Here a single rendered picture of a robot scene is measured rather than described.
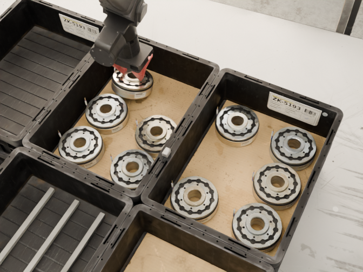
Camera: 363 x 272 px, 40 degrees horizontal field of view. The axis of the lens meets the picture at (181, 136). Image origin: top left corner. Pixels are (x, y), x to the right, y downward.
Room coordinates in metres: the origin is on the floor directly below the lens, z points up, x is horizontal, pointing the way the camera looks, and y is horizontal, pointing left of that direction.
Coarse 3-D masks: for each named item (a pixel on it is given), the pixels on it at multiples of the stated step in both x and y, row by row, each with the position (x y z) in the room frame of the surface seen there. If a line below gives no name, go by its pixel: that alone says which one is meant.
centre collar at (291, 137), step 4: (288, 136) 0.62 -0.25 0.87; (292, 136) 0.62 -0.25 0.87; (296, 136) 0.62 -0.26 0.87; (284, 140) 0.61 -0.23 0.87; (288, 140) 0.61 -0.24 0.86; (300, 140) 0.61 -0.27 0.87; (284, 144) 0.60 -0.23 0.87; (300, 144) 0.60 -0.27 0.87; (304, 144) 0.60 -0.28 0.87; (288, 148) 0.59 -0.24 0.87; (300, 148) 0.58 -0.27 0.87; (292, 152) 0.58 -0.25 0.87; (296, 152) 0.58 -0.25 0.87
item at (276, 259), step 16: (256, 80) 0.74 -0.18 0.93; (208, 96) 0.71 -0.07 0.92; (288, 96) 0.69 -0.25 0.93; (304, 96) 0.68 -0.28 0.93; (336, 112) 0.63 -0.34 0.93; (336, 128) 0.59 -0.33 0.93; (176, 144) 0.57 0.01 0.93; (320, 160) 0.51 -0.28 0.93; (160, 176) 0.50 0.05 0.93; (144, 192) 0.46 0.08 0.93; (304, 192) 0.44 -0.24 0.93; (160, 208) 0.43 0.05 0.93; (192, 224) 0.39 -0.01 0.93; (288, 224) 0.38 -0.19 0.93; (224, 240) 0.35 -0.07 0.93; (288, 240) 0.35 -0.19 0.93; (256, 256) 0.32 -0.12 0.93; (272, 256) 0.32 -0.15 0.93
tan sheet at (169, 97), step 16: (160, 80) 0.84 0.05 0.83; (176, 80) 0.84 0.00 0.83; (160, 96) 0.79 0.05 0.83; (176, 96) 0.79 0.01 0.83; (192, 96) 0.78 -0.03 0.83; (144, 112) 0.74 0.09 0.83; (160, 112) 0.74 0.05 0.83; (176, 112) 0.73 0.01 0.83; (128, 128) 0.69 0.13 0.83; (112, 144) 0.65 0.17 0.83; (128, 144) 0.65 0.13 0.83
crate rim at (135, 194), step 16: (160, 48) 0.86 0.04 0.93; (208, 64) 0.80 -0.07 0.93; (208, 80) 0.75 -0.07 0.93; (64, 96) 0.72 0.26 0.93; (48, 112) 0.68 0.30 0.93; (192, 112) 0.66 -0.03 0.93; (32, 128) 0.64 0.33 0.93; (176, 128) 0.62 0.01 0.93; (32, 144) 0.60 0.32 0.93; (64, 160) 0.55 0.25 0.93; (160, 160) 0.54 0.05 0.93; (144, 176) 0.50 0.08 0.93; (128, 192) 0.47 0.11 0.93
